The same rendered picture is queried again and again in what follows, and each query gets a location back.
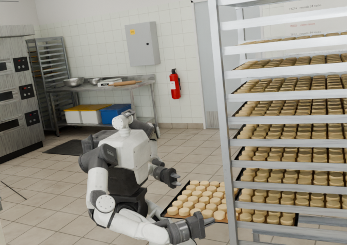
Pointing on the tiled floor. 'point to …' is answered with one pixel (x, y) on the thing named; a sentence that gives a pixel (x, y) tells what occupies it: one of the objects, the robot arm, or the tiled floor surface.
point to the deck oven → (17, 96)
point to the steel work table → (149, 79)
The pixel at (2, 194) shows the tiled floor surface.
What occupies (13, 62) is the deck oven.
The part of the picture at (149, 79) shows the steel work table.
